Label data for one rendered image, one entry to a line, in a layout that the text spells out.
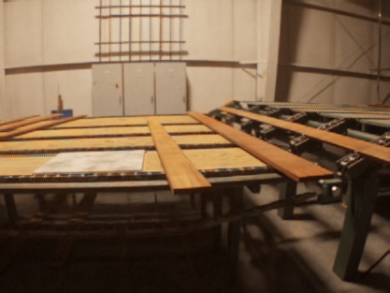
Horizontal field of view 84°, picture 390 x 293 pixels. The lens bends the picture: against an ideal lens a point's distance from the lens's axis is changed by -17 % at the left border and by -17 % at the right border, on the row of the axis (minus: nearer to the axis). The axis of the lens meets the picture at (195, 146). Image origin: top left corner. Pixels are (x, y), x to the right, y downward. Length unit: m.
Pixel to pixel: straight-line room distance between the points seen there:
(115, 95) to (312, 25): 6.49
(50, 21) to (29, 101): 2.36
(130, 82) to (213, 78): 2.39
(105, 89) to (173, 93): 1.76
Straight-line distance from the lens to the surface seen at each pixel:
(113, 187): 1.21
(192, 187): 0.97
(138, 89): 6.64
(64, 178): 1.30
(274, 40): 7.18
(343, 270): 1.99
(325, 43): 9.26
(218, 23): 7.74
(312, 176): 1.19
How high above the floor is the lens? 1.23
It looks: 12 degrees down
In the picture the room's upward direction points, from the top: straight up
